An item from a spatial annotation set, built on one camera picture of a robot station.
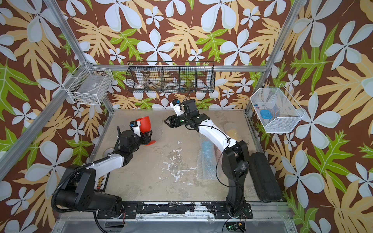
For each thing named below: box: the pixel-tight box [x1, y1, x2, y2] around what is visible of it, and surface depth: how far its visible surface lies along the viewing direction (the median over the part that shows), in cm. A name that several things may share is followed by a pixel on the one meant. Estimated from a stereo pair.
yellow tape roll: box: [102, 147, 115, 159], surface depth 95 cm
